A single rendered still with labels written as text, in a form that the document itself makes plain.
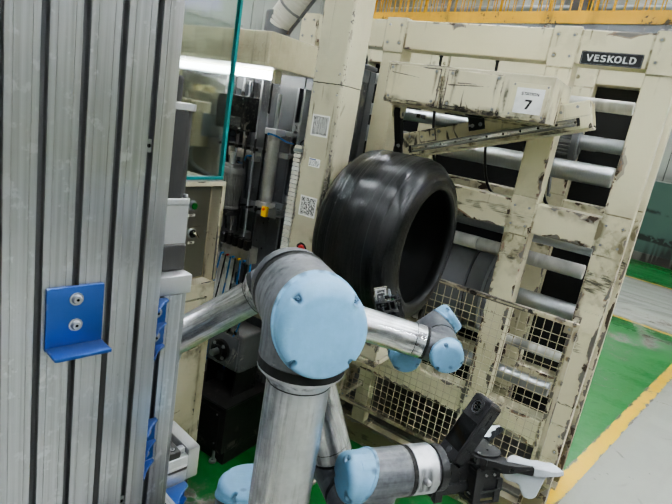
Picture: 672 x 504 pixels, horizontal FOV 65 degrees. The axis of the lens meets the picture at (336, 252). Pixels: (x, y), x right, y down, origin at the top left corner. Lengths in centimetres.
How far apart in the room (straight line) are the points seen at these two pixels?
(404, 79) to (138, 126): 141
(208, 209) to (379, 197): 66
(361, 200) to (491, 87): 61
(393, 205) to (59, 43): 107
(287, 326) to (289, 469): 22
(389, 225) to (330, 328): 96
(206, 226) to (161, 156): 118
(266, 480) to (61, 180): 46
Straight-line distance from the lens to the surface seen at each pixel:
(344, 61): 187
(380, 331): 116
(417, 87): 201
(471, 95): 193
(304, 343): 62
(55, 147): 73
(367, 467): 82
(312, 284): 61
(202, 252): 197
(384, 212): 156
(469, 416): 91
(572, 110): 198
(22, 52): 71
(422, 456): 87
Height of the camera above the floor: 155
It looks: 14 degrees down
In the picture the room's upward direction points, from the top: 10 degrees clockwise
